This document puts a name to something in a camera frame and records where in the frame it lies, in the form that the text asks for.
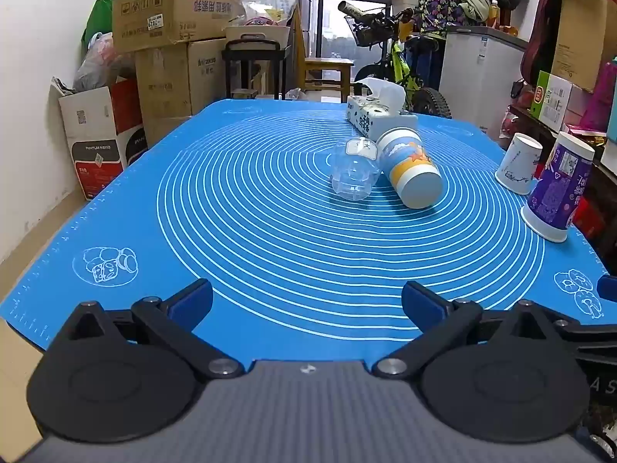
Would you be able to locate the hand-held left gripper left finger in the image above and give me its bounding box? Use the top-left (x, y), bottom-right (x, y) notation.
top-left (46, 278), bottom-right (246, 380)

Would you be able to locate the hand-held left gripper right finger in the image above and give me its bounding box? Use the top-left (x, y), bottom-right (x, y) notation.
top-left (373, 280), bottom-right (578, 380)

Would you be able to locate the blue yellow printed paper cup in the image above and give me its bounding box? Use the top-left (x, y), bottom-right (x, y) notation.
top-left (375, 128), bottom-right (443, 210)

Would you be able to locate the clear plastic cup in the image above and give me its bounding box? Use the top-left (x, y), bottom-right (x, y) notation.
top-left (330, 137), bottom-right (383, 202)

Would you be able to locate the purple printed paper cup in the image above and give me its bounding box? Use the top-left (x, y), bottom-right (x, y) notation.
top-left (521, 131), bottom-right (596, 244)

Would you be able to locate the white paper cup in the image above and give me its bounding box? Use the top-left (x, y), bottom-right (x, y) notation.
top-left (495, 132), bottom-right (544, 196)

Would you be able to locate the blue silicone baking mat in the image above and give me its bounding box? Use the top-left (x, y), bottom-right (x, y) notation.
top-left (0, 98), bottom-right (617, 349)

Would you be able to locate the white red cardboard box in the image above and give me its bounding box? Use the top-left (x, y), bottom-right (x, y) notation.
top-left (58, 79), bottom-right (146, 201)

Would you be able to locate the pink bag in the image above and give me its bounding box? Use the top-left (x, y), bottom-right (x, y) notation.
top-left (578, 60), bottom-right (617, 131)

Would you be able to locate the tissue box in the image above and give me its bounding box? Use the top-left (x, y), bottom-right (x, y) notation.
top-left (346, 77), bottom-right (418, 140)

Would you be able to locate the green white carton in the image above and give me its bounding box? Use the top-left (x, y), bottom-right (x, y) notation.
top-left (529, 70), bottom-right (574, 134)

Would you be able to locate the bicycle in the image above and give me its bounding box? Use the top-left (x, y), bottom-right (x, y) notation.
top-left (337, 1), bottom-right (454, 119)

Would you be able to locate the white chest freezer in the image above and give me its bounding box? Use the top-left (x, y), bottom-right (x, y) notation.
top-left (438, 26), bottom-right (529, 142)

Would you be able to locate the black utility cart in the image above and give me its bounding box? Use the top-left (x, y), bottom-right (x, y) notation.
top-left (222, 39), bottom-right (293, 100)

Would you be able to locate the tall brown cardboard box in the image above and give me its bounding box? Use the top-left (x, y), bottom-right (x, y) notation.
top-left (550, 0), bottom-right (617, 94)

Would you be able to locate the grey plastic bag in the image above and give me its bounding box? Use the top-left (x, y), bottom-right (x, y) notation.
top-left (72, 32), bottom-right (136, 93)

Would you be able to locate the wooden chair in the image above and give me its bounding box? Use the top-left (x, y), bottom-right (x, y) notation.
top-left (293, 7), bottom-right (356, 103)

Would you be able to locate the dark red bag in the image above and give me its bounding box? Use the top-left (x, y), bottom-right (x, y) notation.
top-left (520, 0), bottom-right (568, 86)

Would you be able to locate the white plastic basket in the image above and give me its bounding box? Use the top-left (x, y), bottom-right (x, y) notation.
top-left (225, 24), bottom-right (292, 49)

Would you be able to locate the large brown cardboard box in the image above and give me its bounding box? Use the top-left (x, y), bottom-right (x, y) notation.
top-left (112, 0), bottom-right (244, 54)

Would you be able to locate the green bag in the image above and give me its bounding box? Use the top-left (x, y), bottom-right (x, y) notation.
top-left (81, 0), bottom-right (115, 52)

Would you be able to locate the clear plastic bag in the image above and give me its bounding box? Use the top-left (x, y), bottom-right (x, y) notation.
top-left (238, 0), bottom-right (296, 28)

